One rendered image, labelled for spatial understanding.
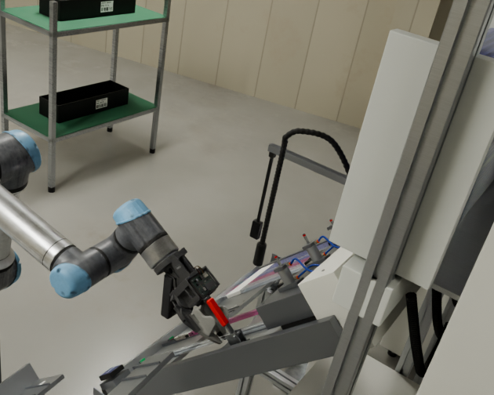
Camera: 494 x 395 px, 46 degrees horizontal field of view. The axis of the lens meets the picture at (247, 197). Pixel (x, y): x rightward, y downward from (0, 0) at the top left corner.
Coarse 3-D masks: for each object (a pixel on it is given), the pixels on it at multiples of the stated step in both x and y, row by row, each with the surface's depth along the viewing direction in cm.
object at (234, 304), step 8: (256, 288) 166; (264, 288) 163; (240, 296) 167; (248, 296) 161; (256, 296) 159; (224, 304) 169; (232, 304) 162; (240, 304) 156; (232, 312) 151; (192, 336) 148; (200, 336) 143; (168, 344) 154; (176, 344) 149; (184, 344) 144; (160, 352) 151; (176, 360) 134
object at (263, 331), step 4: (256, 320) 128; (260, 320) 126; (248, 324) 128; (340, 324) 97; (264, 328) 117; (272, 328) 114; (276, 328) 113; (280, 328) 111; (252, 332) 119; (256, 332) 118; (260, 332) 116; (264, 332) 115; (268, 332) 113; (272, 332) 112; (248, 336) 118; (252, 336) 116; (256, 336) 115; (228, 344) 121
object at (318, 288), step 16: (336, 256) 105; (320, 272) 99; (336, 272) 95; (304, 288) 99; (320, 288) 97; (416, 288) 110; (320, 304) 98; (336, 304) 96; (400, 304) 104; (384, 320) 99
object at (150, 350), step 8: (248, 272) 189; (240, 280) 184; (232, 288) 181; (216, 296) 175; (176, 328) 161; (184, 328) 163; (168, 336) 158; (152, 344) 154; (160, 344) 156; (144, 352) 151; (152, 352) 153; (136, 360) 149; (128, 368) 146
